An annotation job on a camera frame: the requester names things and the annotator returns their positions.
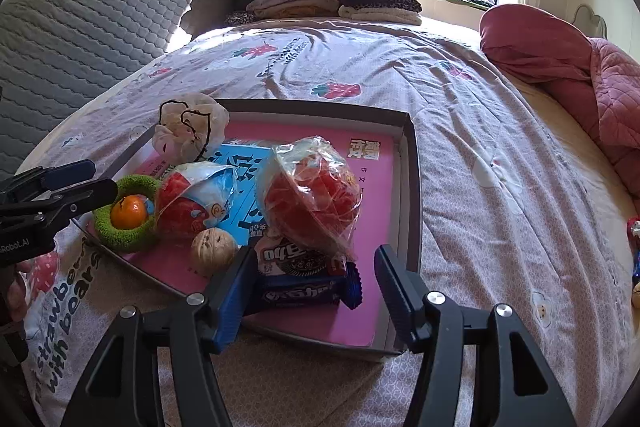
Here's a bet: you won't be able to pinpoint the green fuzzy ring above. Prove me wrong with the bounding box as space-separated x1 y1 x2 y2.
92 173 164 254

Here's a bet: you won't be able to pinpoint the large orange mandarin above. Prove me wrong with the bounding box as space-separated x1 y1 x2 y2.
110 195 149 230

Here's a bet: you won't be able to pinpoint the red white snack bag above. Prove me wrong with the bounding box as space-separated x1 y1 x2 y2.
154 161 238 239

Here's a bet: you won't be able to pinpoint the brown walnut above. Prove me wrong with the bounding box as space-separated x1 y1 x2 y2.
191 228 239 277

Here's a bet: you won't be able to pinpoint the beige mesh drawstring bag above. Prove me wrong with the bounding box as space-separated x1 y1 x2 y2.
152 92 230 165

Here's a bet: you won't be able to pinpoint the blue cookie packet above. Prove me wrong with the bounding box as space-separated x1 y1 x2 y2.
254 236 363 310

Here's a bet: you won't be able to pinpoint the clear bag red contents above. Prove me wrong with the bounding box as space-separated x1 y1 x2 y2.
255 135 363 261

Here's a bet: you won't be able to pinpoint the person's left hand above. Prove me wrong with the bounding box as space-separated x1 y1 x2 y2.
6 260 32 313

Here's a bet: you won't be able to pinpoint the grey quilted headboard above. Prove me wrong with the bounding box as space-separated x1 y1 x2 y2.
1 0 231 178

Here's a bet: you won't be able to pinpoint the small toys on bed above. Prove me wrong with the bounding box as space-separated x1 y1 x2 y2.
627 217 640 310

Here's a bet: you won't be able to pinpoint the dark shallow box tray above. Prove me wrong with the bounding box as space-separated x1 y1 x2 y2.
75 98 421 359

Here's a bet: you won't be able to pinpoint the pink quilted blanket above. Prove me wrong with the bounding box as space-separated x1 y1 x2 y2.
480 4 640 205

